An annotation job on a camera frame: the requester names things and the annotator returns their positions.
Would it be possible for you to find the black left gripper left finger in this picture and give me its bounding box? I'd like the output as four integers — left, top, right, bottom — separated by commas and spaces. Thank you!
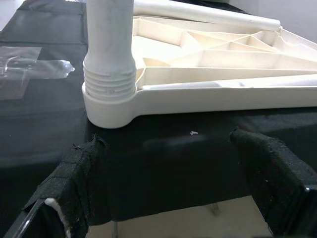
3, 135, 109, 238

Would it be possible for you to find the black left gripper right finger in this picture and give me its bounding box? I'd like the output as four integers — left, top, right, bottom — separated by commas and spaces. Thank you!
229, 128, 317, 238

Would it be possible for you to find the white plastic table leg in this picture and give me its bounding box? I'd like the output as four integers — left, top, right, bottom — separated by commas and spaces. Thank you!
82, 0, 137, 103
133, 0, 282, 32

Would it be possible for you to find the black tablecloth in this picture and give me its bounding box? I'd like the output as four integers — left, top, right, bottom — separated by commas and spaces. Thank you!
0, 0, 317, 226

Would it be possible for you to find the crumpled clear plastic film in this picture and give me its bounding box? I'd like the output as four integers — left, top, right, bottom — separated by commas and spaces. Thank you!
0, 46, 76, 100

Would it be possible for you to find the white ribbed plastic table top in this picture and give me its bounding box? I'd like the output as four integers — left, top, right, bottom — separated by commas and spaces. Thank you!
81, 14, 317, 129

